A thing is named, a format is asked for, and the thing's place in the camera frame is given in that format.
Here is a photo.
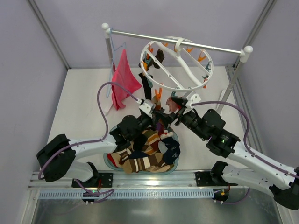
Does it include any tan argyle sock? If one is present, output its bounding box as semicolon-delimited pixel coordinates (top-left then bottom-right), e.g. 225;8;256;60
151;95;161;111

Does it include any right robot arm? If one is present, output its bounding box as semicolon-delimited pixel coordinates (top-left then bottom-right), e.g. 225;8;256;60
154;98;299;210

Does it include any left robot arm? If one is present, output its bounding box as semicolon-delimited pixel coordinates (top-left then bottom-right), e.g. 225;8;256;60
36;112;154;182

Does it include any white round sock hanger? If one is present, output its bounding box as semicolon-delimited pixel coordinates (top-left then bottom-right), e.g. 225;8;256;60
143;44;214;88

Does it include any pink sock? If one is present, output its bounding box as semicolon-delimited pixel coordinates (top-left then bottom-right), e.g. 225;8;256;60
166;97;179;113

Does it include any navy sock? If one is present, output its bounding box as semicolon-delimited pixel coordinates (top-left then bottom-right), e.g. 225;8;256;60
161;137;180;165

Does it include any brown striped sock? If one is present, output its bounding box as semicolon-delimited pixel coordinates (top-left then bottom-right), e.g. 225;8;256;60
122;153;174;174

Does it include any pink cloth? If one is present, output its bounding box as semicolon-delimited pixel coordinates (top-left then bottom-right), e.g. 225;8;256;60
112;49;142;110

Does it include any teal laundry basket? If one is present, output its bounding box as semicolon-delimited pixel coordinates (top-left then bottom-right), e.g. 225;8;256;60
103;124;181;174

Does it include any white clothes rack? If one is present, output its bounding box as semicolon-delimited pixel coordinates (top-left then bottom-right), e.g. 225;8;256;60
101;22;254;115

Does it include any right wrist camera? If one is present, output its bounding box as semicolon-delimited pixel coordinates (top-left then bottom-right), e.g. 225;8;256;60
184;92;201;109

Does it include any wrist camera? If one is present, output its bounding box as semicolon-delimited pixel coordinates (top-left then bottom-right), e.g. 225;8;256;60
184;92;201;109
139;99;155;118

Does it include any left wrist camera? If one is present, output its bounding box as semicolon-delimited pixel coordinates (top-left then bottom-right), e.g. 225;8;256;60
139;99;155;118

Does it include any aluminium rail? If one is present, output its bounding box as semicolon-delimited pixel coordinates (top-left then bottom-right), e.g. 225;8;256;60
27;170;284;191

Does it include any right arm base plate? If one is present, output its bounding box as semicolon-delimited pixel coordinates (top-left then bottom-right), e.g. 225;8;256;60
195;171;228;187

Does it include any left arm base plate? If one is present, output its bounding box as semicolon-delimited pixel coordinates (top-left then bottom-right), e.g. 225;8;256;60
79;172;113;188

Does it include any blue wire hanger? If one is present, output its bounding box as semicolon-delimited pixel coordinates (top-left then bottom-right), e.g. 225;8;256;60
105;28;127;99

